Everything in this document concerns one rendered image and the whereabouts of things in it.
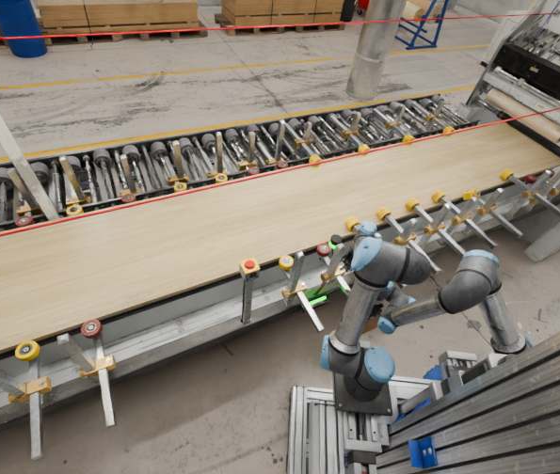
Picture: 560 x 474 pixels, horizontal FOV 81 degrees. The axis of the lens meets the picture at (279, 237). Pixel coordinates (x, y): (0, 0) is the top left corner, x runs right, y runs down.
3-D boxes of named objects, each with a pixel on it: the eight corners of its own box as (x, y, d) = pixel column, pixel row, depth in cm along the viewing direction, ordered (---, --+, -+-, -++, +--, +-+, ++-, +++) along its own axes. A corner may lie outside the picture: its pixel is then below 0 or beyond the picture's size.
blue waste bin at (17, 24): (54, 58, 493) (31, 1, 437) (8, 61, 472) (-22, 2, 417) (52, 43, 525) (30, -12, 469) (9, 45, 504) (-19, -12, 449)
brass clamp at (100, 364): (117, 369, 149) (113, 365, 145) (84, 382, 144) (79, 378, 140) (114, 356, 152) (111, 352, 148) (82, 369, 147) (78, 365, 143)
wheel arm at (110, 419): (118, 425, 134) (114, 423, 131) (108, 429, 133) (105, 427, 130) (102, 333, 158) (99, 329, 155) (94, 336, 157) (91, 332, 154)
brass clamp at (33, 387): (52, 391, 138) (46, 388, 134) (14, 406, 133) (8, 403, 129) (51, 378, 141) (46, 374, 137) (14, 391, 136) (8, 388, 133)
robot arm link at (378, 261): (354, 387, 117) (413, 257, 94) (313, 373, 119) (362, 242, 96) (354, 363, 128) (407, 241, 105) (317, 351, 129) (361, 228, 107)
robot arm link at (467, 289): (491, 314, 101) (388, 339, 142) (499, 291, 108) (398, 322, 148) (464, 288, 102) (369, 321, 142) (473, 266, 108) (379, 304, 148)
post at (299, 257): (291, 305, 189) (305, 255, 153) (286, 307, 188) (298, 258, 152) (288, 300, 191) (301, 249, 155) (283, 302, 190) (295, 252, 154)
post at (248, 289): (251, 321, 179) (255, 276, 145) (243, 324, 178) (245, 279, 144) (248, 314, 182) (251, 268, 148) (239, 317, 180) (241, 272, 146)
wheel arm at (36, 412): (45, 455, 124) (40, 454, 121) (35, 460, 123) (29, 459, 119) (40, 352, 147) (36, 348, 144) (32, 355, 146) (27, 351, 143)
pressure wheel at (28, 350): (27, 353, 147) (15, 342, 139) (48, 347, 150) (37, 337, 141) (26, 370, 143) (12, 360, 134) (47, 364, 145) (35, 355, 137)
